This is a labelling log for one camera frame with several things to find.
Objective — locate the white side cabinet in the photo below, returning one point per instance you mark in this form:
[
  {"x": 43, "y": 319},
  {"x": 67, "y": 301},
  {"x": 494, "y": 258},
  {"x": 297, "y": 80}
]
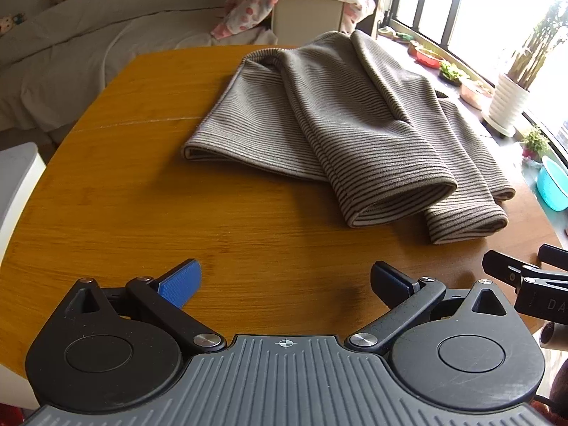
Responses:
[{"x": 21, "y": 168}]

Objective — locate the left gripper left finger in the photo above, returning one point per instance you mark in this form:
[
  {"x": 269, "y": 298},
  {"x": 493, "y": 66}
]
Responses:
[{"x": 160, "y": 301}]

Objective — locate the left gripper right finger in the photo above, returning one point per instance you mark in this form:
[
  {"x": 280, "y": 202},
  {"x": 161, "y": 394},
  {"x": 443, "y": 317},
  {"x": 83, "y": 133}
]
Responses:
[{"x": 410, "y": 303}]

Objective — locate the brown striped knit sweater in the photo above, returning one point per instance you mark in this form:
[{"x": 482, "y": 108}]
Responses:
[{"x": 341, "y": 110}]

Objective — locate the pink rectangular planter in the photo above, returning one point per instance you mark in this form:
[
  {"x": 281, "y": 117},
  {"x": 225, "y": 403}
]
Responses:
[{"x": 476, "y": 93}]

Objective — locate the tall green palm plant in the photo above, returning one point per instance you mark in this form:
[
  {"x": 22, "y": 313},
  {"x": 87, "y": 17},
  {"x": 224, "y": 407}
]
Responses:
[{"x": 549, "y": 33}]

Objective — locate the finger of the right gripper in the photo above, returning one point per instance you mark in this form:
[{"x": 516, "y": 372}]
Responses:
[
  {"x": 553, "y": 255},
  {"x": 505, "y": 268}
]

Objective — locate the turquoise plastic basin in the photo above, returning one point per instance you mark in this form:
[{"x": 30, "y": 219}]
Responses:
[{"x": 552, "y": 185}]

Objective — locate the green leafy tray plant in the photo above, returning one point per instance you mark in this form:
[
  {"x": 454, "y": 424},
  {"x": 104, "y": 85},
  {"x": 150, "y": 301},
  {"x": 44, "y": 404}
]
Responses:
[{"x": 450, "y": 73}]

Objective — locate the small green potted plant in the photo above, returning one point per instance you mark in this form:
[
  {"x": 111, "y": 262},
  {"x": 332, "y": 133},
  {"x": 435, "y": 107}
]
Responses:
[{"x": 535, "y": 145}]

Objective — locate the red bowl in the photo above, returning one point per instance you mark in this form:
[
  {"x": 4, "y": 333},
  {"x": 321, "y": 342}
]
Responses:
[{"x": 428, "y": 58}]

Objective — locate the white ribbed plant pot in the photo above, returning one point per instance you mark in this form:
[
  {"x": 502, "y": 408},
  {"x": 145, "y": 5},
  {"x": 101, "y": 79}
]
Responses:
[{"x": 506, "y": 105}]

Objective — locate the beige covered sofa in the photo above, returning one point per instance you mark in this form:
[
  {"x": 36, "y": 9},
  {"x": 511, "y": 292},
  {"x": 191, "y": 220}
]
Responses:
[{"x": 56, "y": 63}]

